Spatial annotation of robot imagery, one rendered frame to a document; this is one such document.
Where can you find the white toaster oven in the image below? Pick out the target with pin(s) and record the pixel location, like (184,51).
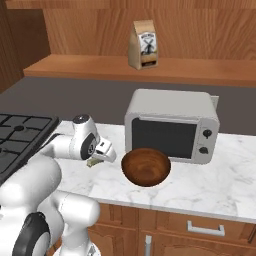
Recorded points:
(171,125)

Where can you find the black gas hob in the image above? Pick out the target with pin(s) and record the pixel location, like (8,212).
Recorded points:
(20,140)

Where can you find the brown paper coffee bag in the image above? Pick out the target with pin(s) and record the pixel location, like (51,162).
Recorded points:
(143,45)

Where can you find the wooden cupboard door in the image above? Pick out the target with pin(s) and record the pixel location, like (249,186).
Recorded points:
(113,238)
(193,246)

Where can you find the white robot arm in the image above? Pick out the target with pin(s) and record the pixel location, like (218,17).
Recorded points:
(33,186)

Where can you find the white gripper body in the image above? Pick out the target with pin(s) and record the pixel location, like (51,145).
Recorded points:
(107,153)

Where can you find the wooden drawer front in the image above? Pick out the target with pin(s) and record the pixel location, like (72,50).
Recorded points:
(196,226)

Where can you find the wooden wall shelf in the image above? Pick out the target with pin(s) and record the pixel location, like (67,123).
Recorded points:
(140,68)

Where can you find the brown wooden bowl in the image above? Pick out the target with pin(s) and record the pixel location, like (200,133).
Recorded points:
(146,166)

